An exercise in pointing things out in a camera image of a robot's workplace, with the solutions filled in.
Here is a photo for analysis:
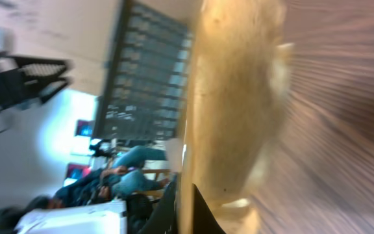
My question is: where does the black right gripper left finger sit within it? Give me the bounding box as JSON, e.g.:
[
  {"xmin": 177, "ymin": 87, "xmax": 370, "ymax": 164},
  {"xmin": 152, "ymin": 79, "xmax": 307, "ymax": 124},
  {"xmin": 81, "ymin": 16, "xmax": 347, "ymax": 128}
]
[{"xmin": 138, "ymin": 180, "xmax": 177, "ymax": 234}]

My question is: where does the white background table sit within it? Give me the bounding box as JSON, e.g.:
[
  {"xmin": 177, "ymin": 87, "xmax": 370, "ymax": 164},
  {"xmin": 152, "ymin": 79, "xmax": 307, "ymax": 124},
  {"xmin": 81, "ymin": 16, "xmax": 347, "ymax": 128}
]
[{"xmin": 15, "ymin": 200, "xmax": 127, "ymax": 234}]

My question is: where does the grey plastic mesh basket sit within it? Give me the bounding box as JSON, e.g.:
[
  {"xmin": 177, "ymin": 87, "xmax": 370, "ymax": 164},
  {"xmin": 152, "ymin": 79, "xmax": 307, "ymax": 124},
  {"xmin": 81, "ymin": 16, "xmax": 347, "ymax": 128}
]
[{"xmin": 92, "ymin": 1, "xmax": 192, "ymax": 140}]

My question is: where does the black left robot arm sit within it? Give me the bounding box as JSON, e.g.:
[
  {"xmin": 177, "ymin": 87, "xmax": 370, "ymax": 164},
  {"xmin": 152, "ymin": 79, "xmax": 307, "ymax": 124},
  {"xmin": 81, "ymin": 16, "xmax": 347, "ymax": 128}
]
[{"xmin": 0, "ymin": 27, "xmax": 71, "ymax": 112}]

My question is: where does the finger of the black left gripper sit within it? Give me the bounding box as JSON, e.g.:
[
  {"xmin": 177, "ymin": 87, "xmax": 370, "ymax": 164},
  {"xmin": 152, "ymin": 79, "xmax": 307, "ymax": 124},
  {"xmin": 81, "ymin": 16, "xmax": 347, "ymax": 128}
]
[
  {"xmin": 27, "ymin": 77, "xmax": 71, "ymax": 104},
  {"xmin": 11, "ymin": 56, "xmax": 71, "ymax": 79}
]

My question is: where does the brown snack packet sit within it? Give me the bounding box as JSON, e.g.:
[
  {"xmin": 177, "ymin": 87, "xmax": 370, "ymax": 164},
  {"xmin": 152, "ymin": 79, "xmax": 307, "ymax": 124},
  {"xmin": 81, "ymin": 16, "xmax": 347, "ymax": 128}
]
[{"xmin": 178, "ymin": 0, "xmax": 294, "ymax": 233}]

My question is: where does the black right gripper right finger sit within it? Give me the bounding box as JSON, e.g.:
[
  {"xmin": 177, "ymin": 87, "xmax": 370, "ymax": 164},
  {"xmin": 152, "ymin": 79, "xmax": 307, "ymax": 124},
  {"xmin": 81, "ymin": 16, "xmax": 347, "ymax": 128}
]
[{"xmin": 192, "ymin": 185, "xmax": 226, "ymax": 234}]

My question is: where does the seated person in background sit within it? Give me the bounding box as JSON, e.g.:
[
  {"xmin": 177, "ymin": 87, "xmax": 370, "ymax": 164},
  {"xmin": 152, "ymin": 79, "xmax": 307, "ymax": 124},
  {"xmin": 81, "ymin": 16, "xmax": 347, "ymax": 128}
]
[{"xmin": 25, "ymin": 146, "xmax": 168, "ymax": 211}]

